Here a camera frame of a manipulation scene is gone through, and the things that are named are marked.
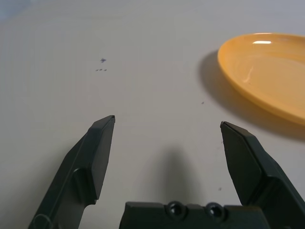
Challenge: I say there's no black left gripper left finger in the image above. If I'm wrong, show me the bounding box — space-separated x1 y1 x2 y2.
28 115 116 229

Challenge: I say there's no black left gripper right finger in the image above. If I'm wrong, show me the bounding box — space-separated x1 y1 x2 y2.
220 121 305 229

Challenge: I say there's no yellow plastic plate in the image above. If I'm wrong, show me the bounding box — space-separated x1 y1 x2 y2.
217 32 305 126

